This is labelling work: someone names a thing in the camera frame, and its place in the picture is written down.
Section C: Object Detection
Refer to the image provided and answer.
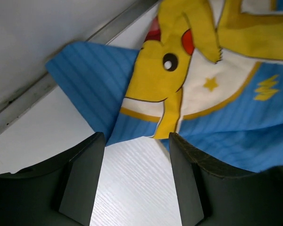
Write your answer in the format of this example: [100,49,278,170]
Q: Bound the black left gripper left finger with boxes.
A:
[0,132,106,226]

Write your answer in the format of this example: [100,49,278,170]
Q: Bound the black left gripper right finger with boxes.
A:
[169,133,283,226]

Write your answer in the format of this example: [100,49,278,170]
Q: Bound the blue cartoon placemat cloth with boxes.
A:
[45,0,283,173]

